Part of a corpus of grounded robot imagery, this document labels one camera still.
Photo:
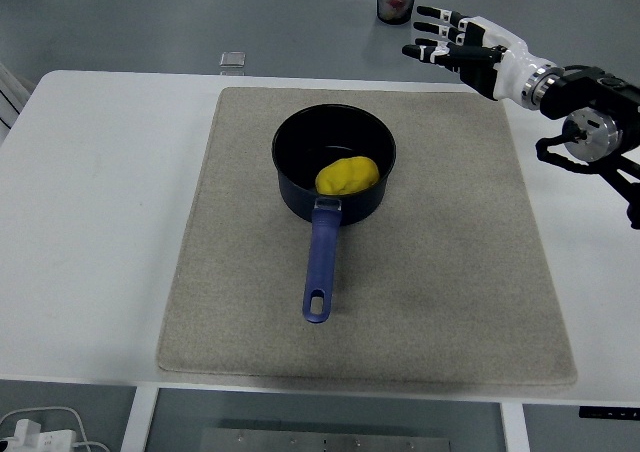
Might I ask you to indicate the white table leg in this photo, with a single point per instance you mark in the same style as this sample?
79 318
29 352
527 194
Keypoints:
515 429
137 422

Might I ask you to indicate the grey metal plate with screws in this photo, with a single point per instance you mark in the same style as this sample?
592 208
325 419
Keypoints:
325 441

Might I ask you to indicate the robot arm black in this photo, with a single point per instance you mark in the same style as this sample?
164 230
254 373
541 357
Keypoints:
575 92

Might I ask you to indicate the beige table mat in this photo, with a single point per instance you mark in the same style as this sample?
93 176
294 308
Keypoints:
400 297

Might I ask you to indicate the white power strip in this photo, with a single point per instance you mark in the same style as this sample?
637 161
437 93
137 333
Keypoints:
45 439

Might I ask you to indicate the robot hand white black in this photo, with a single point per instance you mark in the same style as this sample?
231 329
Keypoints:
510 67

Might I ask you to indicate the yellow potato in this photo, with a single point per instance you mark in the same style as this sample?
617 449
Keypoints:
347 174

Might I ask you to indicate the black table control panel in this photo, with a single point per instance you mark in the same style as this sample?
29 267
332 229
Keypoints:
607 413

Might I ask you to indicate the small clear square lid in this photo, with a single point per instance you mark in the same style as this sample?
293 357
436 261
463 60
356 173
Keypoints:
233 59

